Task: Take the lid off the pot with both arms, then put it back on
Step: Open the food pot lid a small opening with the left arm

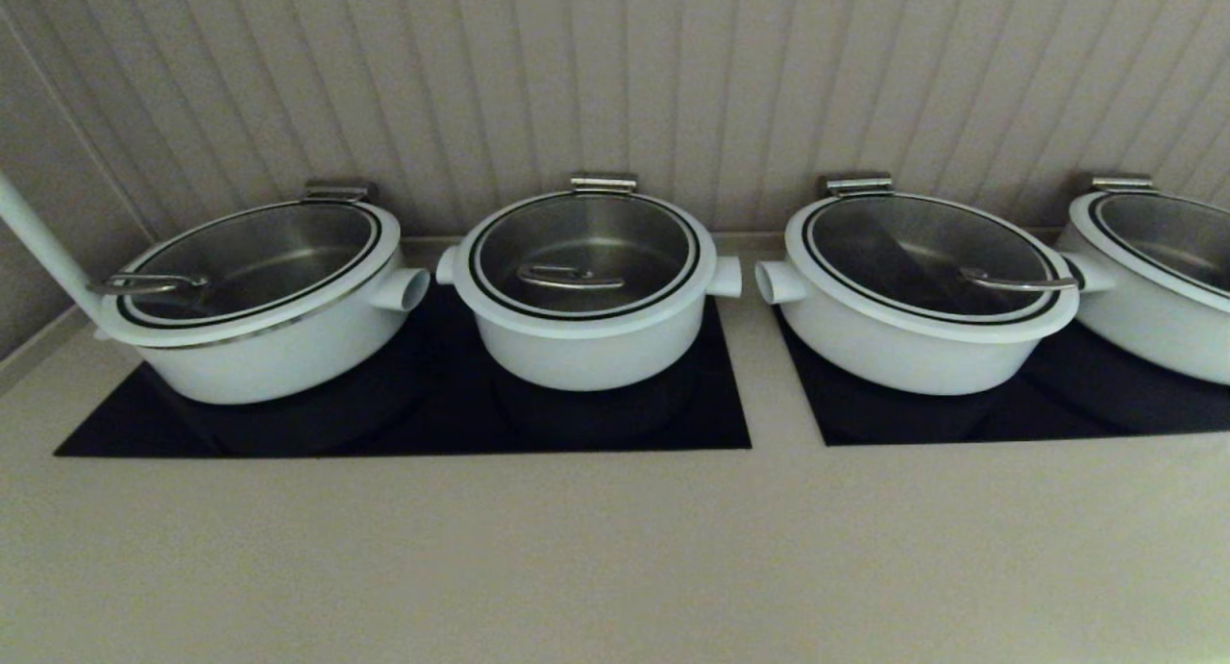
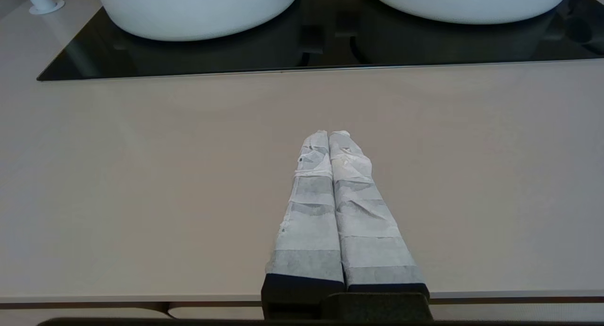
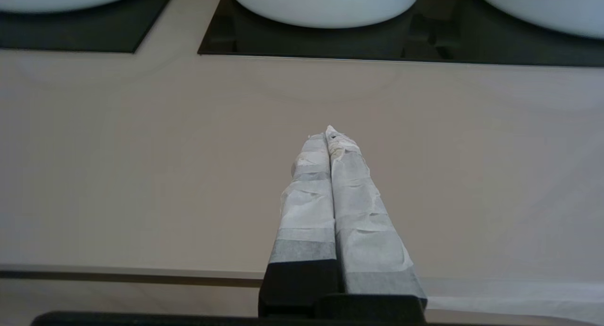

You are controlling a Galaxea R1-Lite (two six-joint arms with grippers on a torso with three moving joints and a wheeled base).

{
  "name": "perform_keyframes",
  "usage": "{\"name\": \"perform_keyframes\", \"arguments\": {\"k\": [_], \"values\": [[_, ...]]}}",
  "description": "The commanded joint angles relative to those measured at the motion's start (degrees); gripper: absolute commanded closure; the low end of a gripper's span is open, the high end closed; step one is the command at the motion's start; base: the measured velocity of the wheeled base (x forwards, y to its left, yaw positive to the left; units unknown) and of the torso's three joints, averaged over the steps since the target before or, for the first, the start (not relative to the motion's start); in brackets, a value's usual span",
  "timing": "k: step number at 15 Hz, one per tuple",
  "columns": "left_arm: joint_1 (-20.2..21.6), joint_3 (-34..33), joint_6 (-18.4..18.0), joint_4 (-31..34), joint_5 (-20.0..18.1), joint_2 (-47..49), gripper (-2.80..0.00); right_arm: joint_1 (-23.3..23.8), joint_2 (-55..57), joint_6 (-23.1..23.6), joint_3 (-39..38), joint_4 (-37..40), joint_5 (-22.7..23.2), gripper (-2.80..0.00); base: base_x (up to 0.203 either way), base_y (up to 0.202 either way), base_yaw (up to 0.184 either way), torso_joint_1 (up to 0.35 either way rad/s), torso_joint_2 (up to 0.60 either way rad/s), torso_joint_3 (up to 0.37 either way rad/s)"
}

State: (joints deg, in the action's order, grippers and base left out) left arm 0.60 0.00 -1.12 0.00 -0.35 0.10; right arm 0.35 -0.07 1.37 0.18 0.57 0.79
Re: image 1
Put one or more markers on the black glass cooktop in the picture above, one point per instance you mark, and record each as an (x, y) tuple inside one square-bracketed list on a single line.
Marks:
[(1057, 414), (432, 424)]

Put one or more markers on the white round pot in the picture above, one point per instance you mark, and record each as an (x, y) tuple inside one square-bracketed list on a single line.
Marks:
[(894, 361), (269, 366), (1153, 328), (586, 361)]

